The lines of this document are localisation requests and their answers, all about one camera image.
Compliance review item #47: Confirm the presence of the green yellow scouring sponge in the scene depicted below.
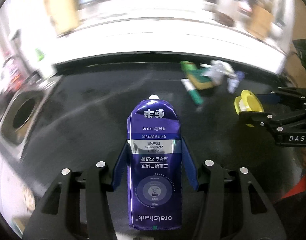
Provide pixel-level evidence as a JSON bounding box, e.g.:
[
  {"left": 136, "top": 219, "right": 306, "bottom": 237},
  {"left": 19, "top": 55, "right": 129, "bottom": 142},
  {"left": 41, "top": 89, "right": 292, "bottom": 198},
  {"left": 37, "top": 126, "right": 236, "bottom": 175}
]
[{"left": 189, "top": 70, "right": 216, "bottom": 91}]

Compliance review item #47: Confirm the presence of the wooden cutting board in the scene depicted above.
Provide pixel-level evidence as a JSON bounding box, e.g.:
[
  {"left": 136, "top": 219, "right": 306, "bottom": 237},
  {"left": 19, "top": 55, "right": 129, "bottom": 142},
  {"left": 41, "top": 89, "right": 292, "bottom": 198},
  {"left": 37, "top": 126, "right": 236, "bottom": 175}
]
[{"left": 285, "top": 0, "right": 306, "bottom": 80}]

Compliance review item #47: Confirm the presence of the black wire rack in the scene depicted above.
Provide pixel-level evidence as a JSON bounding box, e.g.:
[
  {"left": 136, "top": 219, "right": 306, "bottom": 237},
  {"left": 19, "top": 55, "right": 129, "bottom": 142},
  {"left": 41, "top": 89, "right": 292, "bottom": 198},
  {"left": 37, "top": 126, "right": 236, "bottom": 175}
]
[{"left": 292, "top": 39, "right": 306, "bottom": 68}]

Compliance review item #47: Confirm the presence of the red cloth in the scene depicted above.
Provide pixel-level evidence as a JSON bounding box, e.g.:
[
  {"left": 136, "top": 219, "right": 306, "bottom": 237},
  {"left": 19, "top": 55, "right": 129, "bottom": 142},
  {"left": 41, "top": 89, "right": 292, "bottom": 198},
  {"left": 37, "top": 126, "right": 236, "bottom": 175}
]
[{"left": 284, "top": 174, "right": 306, "bottom": 202}]

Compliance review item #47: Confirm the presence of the bamboo utensil holder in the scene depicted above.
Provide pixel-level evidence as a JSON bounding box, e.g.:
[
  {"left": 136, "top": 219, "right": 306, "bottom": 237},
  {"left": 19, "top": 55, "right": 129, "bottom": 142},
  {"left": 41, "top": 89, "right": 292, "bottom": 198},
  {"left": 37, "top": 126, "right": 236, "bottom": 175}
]
[{"left": 245, "top": 2, "right": 276, "bottom": 41}]

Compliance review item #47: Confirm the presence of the white foam sponge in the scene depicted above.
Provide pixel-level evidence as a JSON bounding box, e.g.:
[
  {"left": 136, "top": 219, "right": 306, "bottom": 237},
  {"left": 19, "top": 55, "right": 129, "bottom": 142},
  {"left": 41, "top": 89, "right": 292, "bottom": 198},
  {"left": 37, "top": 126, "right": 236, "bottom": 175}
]
[{"left": 219, "top": 60, "right": 235, "bottom": 74}]

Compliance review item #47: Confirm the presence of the green and white tube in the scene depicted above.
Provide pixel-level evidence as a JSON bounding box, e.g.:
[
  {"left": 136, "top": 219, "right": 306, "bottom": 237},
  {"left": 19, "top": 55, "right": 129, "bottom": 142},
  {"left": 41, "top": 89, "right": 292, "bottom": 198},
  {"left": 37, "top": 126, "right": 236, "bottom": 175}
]
[{"left": 181, "top": 78, "right": 204, "bottom": 110}]

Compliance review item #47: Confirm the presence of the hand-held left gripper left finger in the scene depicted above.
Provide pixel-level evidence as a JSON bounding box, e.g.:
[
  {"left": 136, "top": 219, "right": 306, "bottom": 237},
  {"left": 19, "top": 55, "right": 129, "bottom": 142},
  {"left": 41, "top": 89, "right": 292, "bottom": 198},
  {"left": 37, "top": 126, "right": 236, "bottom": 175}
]
[{"left": 22, "top": 137, "right": 130, "bottom": 240}]

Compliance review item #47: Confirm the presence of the glass jar with beans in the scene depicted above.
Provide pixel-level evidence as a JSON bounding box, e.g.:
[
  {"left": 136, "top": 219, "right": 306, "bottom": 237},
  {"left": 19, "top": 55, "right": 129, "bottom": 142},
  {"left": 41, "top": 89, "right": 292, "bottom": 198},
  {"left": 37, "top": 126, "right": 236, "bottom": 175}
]
[{"left": 214, "top": 0, "right": 244, "bottom": 28}]

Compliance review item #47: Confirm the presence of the white green soap bottle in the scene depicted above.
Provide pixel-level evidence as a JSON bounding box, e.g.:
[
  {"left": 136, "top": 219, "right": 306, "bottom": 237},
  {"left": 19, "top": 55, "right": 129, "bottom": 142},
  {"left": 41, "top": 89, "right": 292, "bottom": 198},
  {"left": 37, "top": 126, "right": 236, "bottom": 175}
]
[{"left": 34, "top": 48, "right": 56, "bottom": 77}]

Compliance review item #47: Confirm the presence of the red packet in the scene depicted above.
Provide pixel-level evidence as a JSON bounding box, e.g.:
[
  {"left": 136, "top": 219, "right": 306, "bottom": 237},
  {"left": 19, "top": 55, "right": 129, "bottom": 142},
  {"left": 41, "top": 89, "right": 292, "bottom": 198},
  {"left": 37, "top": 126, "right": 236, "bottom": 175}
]
[{"left": 3, "top": 56, "right": 26, "bottom": 93}]

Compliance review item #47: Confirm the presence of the steel sink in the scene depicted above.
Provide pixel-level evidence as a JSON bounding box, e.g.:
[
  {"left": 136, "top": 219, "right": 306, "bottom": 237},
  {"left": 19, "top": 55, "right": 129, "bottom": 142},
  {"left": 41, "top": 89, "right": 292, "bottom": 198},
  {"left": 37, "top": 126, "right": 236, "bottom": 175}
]
[{"left": 0, "top": 89, "right": 53, "bottom": 146}]

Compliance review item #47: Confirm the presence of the beige plastic container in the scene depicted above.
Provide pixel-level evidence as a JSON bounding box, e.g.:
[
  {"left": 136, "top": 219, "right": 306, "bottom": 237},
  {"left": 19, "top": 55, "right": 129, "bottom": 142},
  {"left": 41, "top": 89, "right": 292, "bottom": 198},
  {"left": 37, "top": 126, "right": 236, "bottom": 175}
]
[{"left": 43, "top": 0, "right": 81, "bottom": 37}]

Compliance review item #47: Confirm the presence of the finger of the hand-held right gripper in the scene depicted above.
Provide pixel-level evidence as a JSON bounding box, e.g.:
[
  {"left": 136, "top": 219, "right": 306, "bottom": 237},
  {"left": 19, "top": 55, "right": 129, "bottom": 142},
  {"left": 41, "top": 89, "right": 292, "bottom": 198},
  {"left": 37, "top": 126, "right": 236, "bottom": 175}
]
[
  {"left": 239, "top": 109, "right": 306, "bottom": 131},
  {"left": 256, "top": 87, "right": 306, "bottom": 108}
]

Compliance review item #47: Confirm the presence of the yellow tape spool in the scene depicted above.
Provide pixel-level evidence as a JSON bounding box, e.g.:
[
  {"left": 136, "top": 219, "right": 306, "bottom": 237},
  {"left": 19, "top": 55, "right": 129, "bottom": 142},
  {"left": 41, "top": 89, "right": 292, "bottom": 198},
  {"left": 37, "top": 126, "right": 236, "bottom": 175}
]
[{"left": 234, "top": 89, "right": 265, "bottom": 127}]

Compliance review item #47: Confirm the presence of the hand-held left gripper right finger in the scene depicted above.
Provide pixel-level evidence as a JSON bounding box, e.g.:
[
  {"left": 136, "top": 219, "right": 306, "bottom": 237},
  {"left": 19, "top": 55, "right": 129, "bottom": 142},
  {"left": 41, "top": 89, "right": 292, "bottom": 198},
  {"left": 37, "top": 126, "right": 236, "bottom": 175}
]
[{"left": 181, "top": 137, "right": 286, "bottom": 240}]

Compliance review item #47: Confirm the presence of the pink top baby bottle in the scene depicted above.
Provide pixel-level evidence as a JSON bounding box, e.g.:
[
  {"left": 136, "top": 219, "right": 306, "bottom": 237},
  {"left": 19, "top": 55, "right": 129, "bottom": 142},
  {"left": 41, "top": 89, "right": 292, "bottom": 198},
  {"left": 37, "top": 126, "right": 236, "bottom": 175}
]
[{"left": 237, "top": 0, "right": 255, "bottom": 23}]

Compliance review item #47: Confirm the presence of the small green box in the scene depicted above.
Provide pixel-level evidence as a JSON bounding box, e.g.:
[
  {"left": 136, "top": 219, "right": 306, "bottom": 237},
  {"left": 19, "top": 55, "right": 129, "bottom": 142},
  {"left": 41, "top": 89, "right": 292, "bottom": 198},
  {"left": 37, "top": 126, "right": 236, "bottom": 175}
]
[{"left": 180, "top": 61, "right": 201, "bottom": 73}]

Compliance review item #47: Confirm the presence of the purple toothpaste tube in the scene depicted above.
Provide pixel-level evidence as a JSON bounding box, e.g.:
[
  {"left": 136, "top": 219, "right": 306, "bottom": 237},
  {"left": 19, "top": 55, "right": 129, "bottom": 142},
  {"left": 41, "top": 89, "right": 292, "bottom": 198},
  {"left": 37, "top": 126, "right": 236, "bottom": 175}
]
[{"left": 127, "top": 94, "right": 183, "bottom": 231}]

